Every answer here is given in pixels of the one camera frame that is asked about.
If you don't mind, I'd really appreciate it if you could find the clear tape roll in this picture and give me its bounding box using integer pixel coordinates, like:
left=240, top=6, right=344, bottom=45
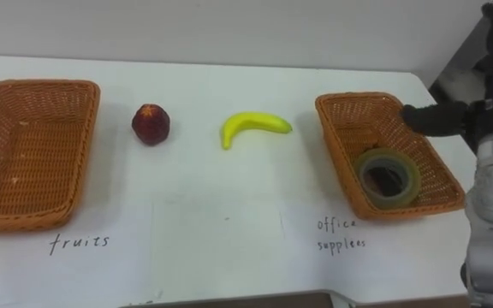
left=353, top=147, right=423, bottom=210

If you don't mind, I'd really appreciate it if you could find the small orange wicker basket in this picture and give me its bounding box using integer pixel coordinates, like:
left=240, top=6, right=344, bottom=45
left=314, top=91, right=466, bottom=222

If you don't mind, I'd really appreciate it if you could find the yellow banana soft toy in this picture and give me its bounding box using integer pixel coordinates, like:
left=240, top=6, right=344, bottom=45
left=220, top=111, right=294, bottom=151

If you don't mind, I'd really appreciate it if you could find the white desk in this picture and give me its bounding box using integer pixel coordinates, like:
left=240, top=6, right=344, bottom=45
left=0, top=53, right=479, bottom=308

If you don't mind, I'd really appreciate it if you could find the red apple soft toy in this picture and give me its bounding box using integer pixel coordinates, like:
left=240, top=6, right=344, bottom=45
left=131, top=103, right=172, bottom=147

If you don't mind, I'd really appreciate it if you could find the large orange wicker basket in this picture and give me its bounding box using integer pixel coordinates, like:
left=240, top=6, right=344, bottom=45
left=0, top=78, right=102, bottom=234

